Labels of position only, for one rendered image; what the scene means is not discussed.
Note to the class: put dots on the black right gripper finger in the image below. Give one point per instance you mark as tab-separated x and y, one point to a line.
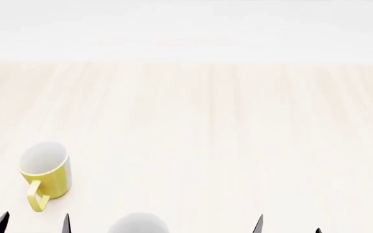
259	226
318	230

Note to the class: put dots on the yellow and white mug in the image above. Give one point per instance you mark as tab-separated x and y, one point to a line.
52	179

